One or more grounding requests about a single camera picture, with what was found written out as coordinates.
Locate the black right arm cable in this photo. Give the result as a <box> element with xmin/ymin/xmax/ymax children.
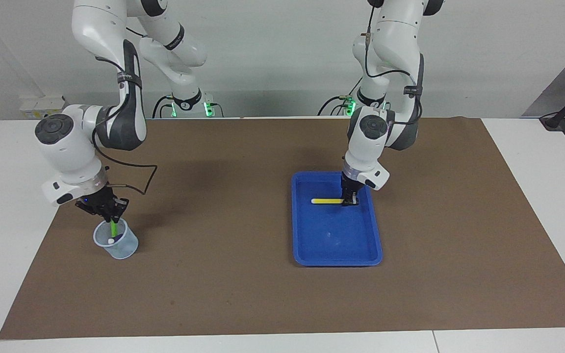
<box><xmin>91</xmin><ymin>125</ymin><xmax>158</xmax><ymax>196</ymax></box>

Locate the white wall socket box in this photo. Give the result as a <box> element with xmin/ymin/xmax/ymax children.
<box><xmin>19</xmin><ymin>96</ymin><xmax>70</xmax><ymax>120</ymax></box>

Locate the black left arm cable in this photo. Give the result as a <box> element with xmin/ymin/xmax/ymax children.
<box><xmin>363</xmin><ymin>4</ymin><xmax>423</xmax><ymax>126</ymax></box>

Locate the translucent plastic cup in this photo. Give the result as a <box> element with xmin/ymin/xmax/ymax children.
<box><xmin>93</xmin><ymin>218</ymin><xmax>139</xmax><ymax>259</ymax></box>

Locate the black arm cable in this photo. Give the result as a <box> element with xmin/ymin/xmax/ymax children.
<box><xmin>363</xmin><ymin>4</ymin><xmax>423</xmax><ymax>126</ymax></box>
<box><xmin>91</xmin><ymin>125</ymin><xmax>158</xmax><ymax>196</ymax></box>

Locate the black right base cable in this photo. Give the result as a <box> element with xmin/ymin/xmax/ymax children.
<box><xmin>153</xmin><ymin>95</ymin><xmax>174</xmax><ymax>119</ymax></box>

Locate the brown table mat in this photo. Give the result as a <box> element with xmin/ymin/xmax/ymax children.
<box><xmin>0</xmin><ymin>117</ymin><xmax>565</xmax><ymax>340</ymax></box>

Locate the blue plastic tray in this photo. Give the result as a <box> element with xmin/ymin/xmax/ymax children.
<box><xmin>291</xmin><ymin>171</ymin><xmax>384</xmax><ymax>267</ymax></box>

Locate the black base cable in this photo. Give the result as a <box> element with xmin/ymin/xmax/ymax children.
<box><xmin>153</xmin><ymin>95</ymin><xmax>174</xmax><ymax>119</ymax></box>
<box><xmin>318</xmin><ymin>74</ymin><xmax>364</xmax><ymax>117</ymax></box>

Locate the black left base cable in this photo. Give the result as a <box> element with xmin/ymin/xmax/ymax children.
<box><xmin>318</xmin><ymin>74</ymin><xmax>364</xmax><ymax>117</ymax></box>

